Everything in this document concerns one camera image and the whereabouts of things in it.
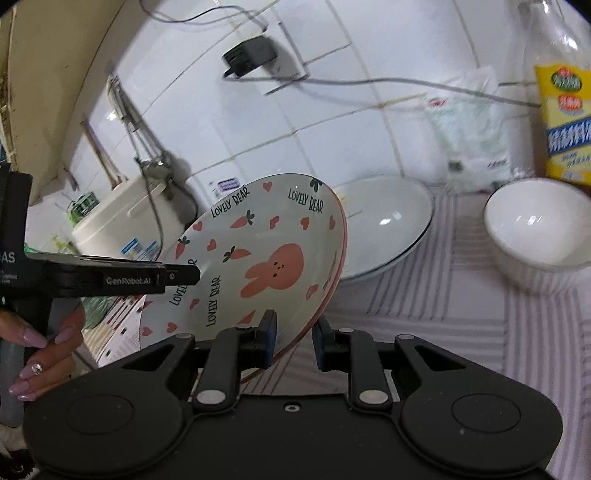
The printed paper leaflet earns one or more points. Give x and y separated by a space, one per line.
120 327

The glass bottle with yellow label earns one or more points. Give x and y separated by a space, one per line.
561 92

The cream rice cooker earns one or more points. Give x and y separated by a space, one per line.
124 217

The wall sticker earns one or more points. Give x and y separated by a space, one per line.
228 185

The wooden chopsticks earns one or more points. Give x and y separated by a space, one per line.
94 147

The hanging metal utensils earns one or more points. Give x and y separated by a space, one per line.
134 120

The person's left hand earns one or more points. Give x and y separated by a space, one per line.
51 364

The small green item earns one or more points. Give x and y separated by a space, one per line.
85 205

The pink rabbit print plate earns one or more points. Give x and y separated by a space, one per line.
277 240

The white plastic salt bag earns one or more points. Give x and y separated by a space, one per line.
471 138

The white wall socket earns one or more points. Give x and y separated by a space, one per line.
291 55

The black power adapter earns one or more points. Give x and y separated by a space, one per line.
251 56

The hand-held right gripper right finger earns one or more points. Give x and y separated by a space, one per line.
319 346

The white ribbed bowl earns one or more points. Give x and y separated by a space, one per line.
535 230

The white plate with dark rim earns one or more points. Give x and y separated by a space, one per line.
388 230

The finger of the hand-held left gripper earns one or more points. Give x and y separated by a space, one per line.
184 276

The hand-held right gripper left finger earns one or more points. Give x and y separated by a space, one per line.
269 339

